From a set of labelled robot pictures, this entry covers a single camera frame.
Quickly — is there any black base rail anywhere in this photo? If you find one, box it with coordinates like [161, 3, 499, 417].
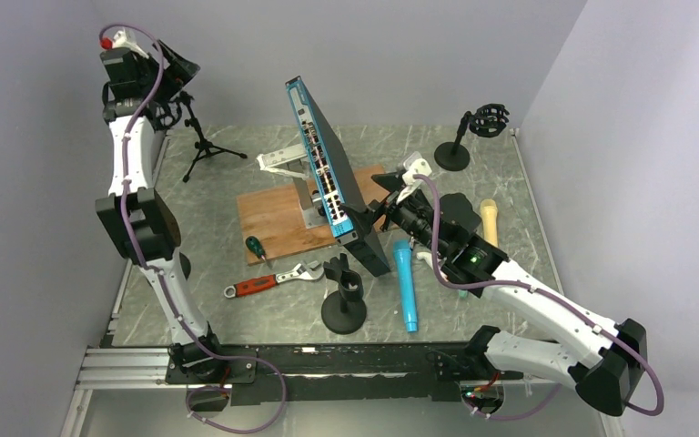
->
[165, 341, 498, 406]

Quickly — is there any black stand with shock mount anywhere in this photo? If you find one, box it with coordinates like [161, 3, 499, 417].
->
[433, 103, 512, 172]

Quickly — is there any metal bracket holder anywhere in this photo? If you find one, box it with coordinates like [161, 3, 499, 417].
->
[256, 145, 328, 229]

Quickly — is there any wooden board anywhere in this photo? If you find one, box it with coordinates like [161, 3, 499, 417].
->
[236, 164, 407, 267]

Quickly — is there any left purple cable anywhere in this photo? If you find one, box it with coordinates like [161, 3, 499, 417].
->
[98, 24, 290, 434]

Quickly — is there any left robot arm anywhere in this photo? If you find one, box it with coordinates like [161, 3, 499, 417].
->
[96, 32, 228, 382]

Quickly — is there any blue black network switch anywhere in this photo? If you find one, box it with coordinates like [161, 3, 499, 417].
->
[285, 76, 390, 277]

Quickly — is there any black stand of green microphone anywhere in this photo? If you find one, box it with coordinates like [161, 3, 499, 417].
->
[320, 253, 367, 335]

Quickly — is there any adjustable wrench red handle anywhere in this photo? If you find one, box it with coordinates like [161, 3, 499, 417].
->
[223, 261, 324, 300]

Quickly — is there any green handle screwdriver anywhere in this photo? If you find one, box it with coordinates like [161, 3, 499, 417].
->
[245, 236, 270, 267]

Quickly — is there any blue microphone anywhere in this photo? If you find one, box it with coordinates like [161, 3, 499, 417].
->
[392, 239, 419, 333]

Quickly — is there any white plastic faucet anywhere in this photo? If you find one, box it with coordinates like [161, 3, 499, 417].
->
[416, 251, 440, 269]

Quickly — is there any beige microphone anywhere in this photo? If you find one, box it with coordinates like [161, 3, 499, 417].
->
[480, 198, 499, 247]

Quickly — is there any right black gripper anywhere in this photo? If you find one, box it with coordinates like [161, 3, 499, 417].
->
[340, 171, 450, 258]

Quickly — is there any black tripod mic stand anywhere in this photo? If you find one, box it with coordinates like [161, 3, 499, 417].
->
[155, 91, 248, 183]

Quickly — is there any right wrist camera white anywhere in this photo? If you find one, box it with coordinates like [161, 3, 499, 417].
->
[396, 151, 432, 204]

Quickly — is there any aluminium frame rail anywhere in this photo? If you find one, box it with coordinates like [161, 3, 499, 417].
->
[59, 344, 625, 437]

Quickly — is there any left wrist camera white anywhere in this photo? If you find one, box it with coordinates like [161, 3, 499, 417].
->
[100, 27, 150, 59]

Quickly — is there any black round-base mic stand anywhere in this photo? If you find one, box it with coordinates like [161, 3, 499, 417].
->
[179, 253, 192, 279]

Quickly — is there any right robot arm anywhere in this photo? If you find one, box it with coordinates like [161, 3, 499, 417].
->
[341, 172, 665, 416]

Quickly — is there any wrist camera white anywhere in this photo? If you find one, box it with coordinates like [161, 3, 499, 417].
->
[100, 27, 150, 59]
[396, 151, 432, 204]

